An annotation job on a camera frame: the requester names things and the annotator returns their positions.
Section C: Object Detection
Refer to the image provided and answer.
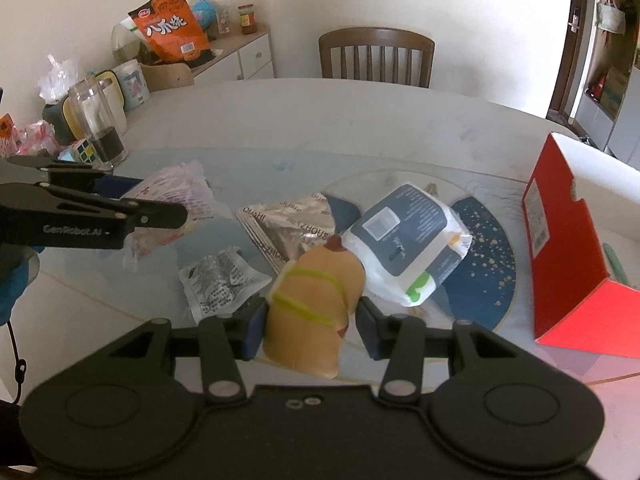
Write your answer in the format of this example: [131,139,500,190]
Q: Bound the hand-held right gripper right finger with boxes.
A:
[357,296,521,405]

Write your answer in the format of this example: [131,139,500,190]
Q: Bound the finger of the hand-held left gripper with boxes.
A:
[5,156,147,200]
[0,182,188,233]

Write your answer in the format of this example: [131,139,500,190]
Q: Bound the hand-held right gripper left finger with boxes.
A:
[107,299,268,403]

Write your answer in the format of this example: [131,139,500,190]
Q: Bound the pink white plastic packet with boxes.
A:
[120,160,232,261]

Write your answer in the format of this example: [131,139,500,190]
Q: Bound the black and silver small packet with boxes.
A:
[179,246,273,325]

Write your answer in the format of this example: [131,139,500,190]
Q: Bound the yellow squeeze toy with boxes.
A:
[263,237,364,380]

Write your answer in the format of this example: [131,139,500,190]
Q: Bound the wet wipes pack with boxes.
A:
[341,183,473,307]

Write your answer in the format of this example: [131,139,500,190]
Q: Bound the silver foil snack packet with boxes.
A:
[236,192,337,273]

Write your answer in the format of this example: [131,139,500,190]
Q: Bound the red cardboard box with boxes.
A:
[521,132,640,358]

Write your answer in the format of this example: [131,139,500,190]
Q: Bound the green toothbrush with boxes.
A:
[602,242,629,287]

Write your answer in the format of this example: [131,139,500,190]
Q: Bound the person's left hand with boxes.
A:
[0,252,41,326]

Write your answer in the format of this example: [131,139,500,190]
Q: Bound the puzzle cube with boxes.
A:
[59,140,98,166]

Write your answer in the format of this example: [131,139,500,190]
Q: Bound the tall glass jar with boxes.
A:
[67,74,129,171]

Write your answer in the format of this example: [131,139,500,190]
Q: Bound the green and yellow container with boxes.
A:
[42,70,126,146]

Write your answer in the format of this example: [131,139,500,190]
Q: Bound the pink snack packets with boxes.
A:
[0,115,62,158]

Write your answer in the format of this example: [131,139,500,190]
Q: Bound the white printed cup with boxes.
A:
[112,59,151,112]

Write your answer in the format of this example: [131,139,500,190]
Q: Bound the round glass turntable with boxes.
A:
[30,147,523,348]

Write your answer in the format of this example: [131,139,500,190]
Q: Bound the crumpled white plastic bag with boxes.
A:
[37,55,81,103]

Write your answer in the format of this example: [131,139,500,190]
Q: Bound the white green printed bag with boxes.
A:
[111,14,151,65]

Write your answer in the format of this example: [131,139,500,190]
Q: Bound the orange snack bag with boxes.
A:
[127,0,213,63]

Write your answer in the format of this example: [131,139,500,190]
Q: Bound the white sideboard cabinet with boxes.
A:
[142,22,276,93]

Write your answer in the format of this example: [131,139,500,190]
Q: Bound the blue plush toy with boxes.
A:
[190,0,218,26]

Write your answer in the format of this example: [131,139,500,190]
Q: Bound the red lid sauce jar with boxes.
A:
[237,4,258,36]

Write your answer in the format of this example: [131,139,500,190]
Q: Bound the dark wooden slatted chair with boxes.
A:
[318,27,436,89]

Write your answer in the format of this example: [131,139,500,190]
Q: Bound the dark brown door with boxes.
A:
[547,0,606,126]

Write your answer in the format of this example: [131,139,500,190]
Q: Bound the brown cardboard box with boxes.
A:
[600,67,631,116]

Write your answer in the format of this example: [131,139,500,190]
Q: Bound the hanging tote bag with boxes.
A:
[597,0,628,36]

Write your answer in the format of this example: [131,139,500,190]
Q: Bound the black wrist strap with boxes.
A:
[6,320,27,403]

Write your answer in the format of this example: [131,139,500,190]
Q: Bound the white and wood wall cabinet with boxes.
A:
[575,0,640,171]

